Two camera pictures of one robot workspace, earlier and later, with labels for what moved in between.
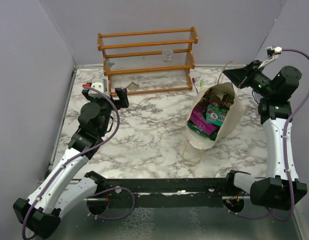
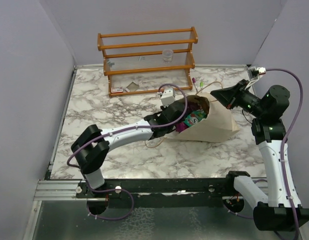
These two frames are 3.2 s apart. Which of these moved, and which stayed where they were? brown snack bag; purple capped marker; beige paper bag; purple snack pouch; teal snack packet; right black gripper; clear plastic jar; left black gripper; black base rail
Moved: right black gripper; purple snack pouch; teal snack packet; beige paper bag; left black gripper; brown snack bag
Stayed: black base rail; clear plastic jar; purple capped marker
